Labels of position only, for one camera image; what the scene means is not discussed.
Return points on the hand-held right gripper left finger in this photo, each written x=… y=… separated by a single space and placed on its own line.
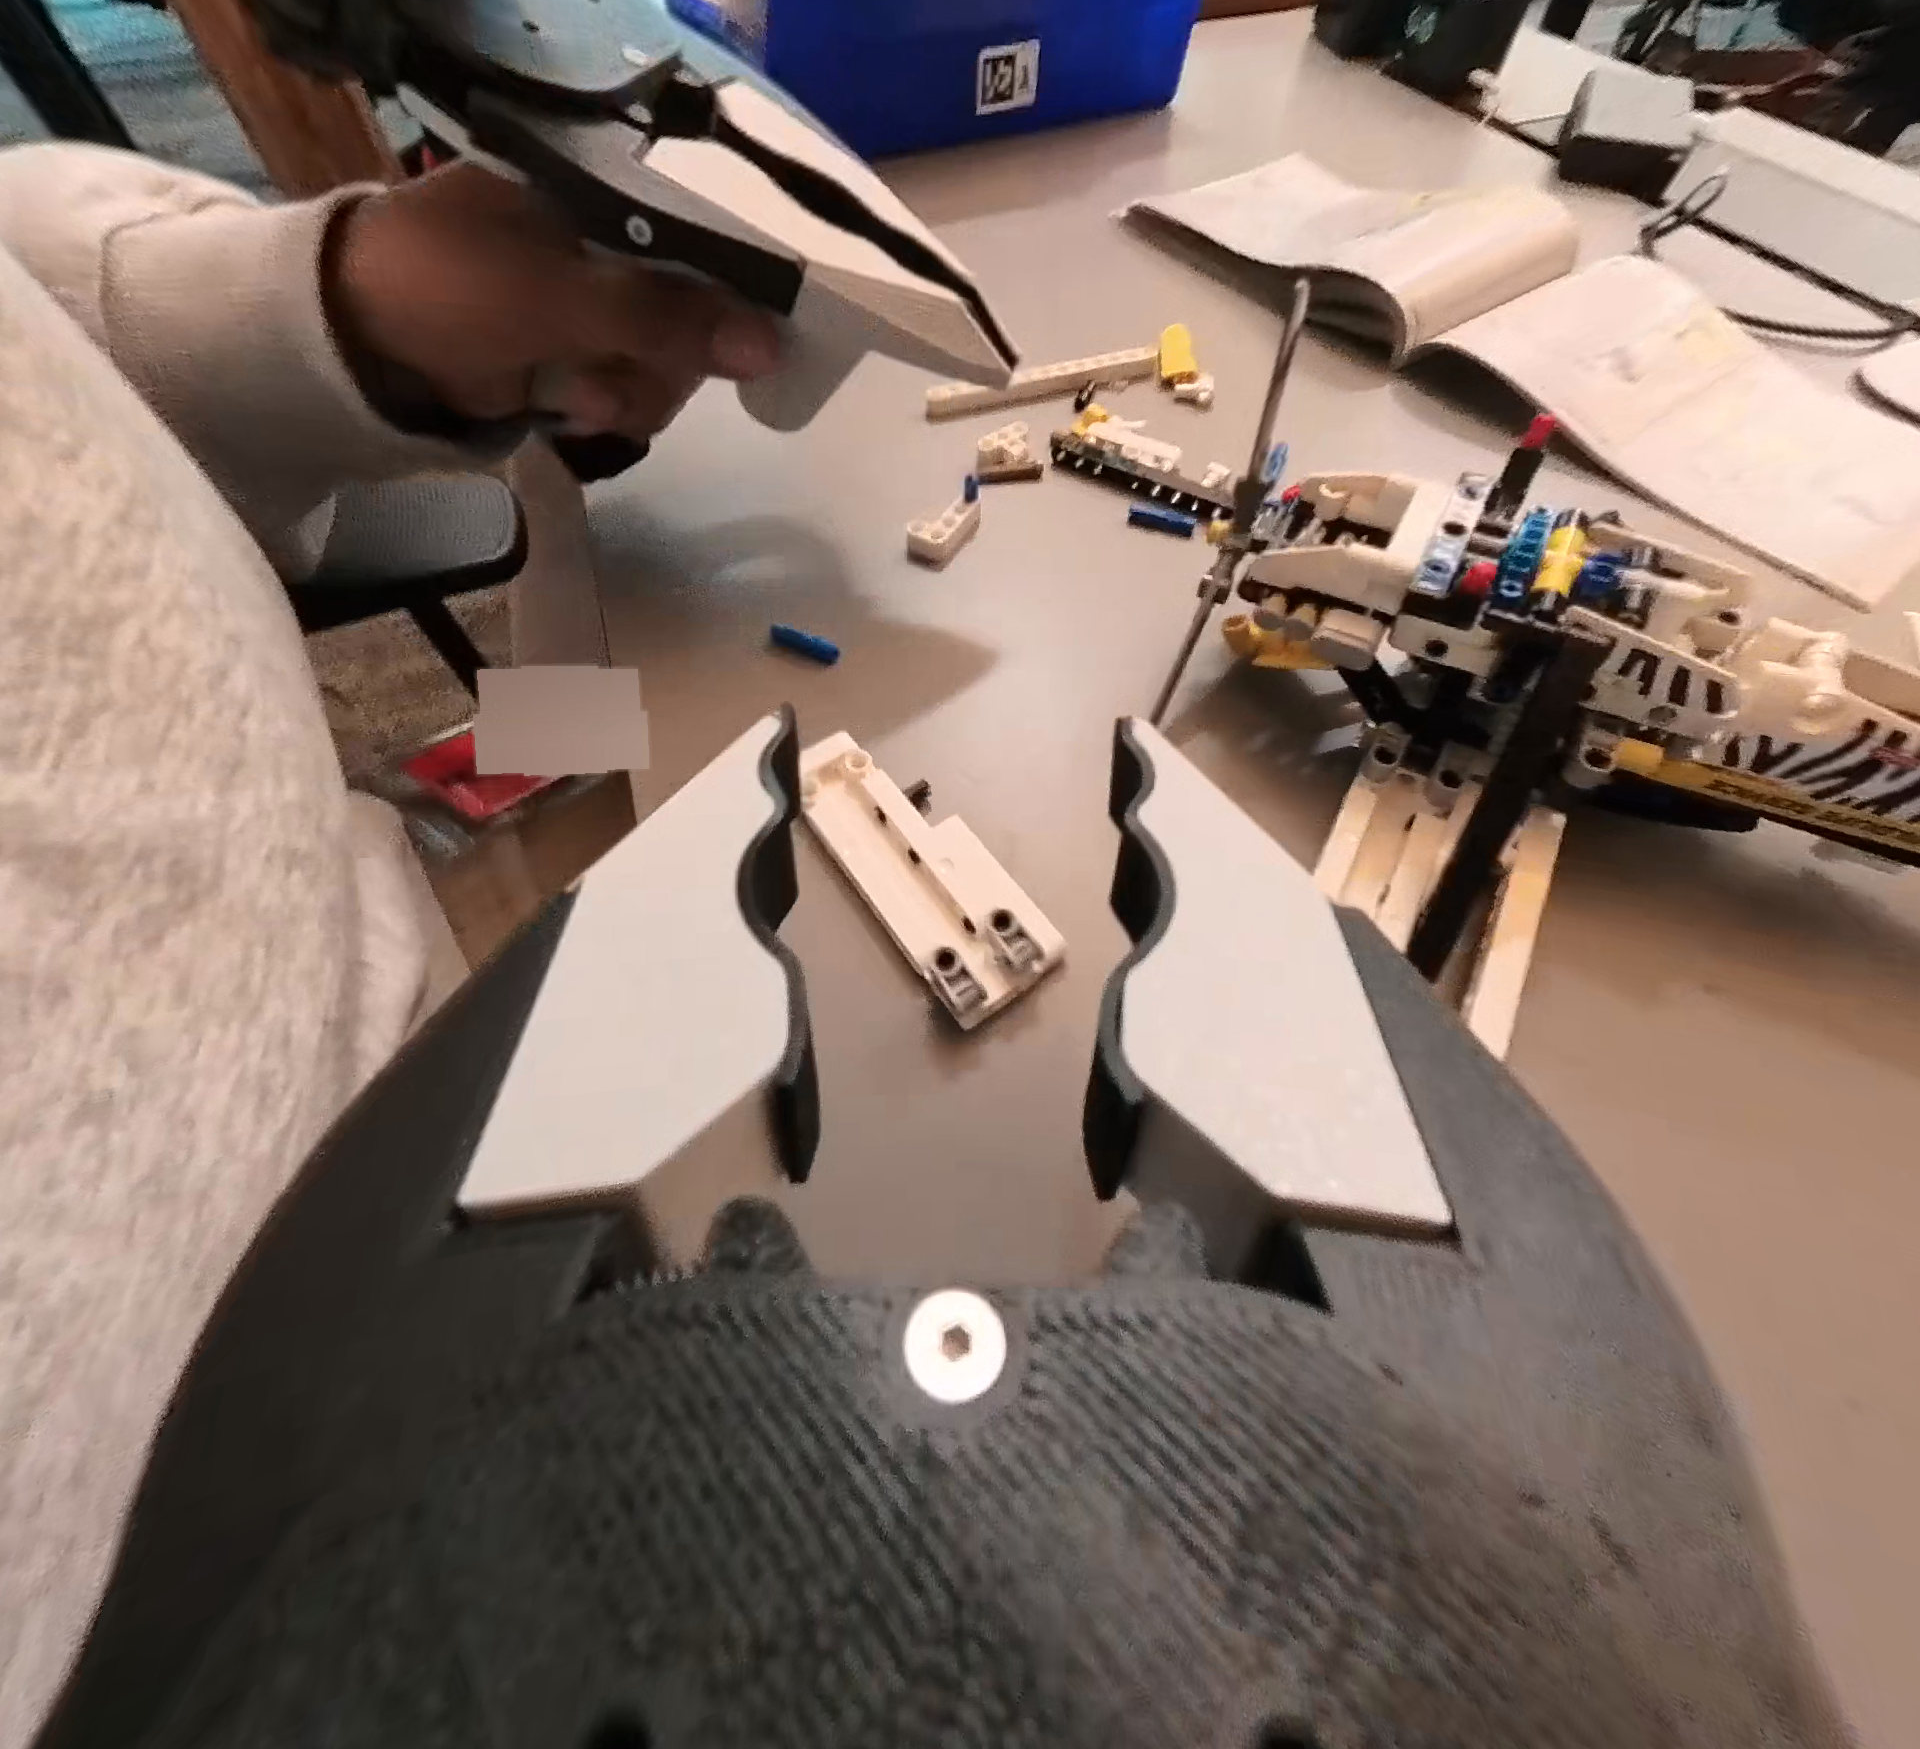
x=630 y=1030

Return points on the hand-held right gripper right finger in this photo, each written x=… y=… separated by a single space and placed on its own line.
x=1276 y=1045

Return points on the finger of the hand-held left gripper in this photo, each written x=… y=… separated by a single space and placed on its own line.
x=841 y=278
x=863 y=182

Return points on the small white lego beam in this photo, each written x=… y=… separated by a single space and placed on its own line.
x=941 y=531

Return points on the white lego panel piece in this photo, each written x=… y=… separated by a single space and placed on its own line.
x=928 y=880

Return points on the person's left forearm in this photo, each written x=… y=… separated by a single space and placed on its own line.
x=210 y=309

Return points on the long white lego beam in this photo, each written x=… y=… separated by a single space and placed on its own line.
x=1036 y=381

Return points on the white lego connector tan pin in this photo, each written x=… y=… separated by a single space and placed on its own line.
x=1005 y=453

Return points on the black lego beam assembly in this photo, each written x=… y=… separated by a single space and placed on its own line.
x=1124 y=453

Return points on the yellow lego piece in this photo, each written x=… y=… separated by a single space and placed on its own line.
x=1176 y=351

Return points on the blue lego pin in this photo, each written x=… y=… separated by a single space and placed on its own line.
x=1162 y=518
x=806 y=643

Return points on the lego helicopter model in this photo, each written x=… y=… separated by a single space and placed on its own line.
x=1575 y=609

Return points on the person's left hand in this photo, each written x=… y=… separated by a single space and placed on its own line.
x=495 y=309

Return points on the blue storage bin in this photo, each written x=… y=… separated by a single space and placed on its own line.
x=901 y=70

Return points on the red packet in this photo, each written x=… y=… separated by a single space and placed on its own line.
x=447 y=784

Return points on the black office chair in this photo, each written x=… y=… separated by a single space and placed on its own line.
x=405 y=543

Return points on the person's grey sweater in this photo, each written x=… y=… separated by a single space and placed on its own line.
x=135 y=910

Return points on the flat white box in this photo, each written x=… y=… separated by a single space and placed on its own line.
x=1538 y=78

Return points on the open instruction booklet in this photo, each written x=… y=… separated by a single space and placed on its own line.
x=1635 y=384

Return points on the grey power adapter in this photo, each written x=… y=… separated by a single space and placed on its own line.
x=1628 y=122

